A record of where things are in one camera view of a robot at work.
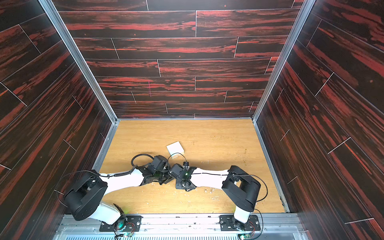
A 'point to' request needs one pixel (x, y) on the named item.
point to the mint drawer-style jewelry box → (176, 147)
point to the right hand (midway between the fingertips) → (182, 182)
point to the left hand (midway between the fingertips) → (178, 176)
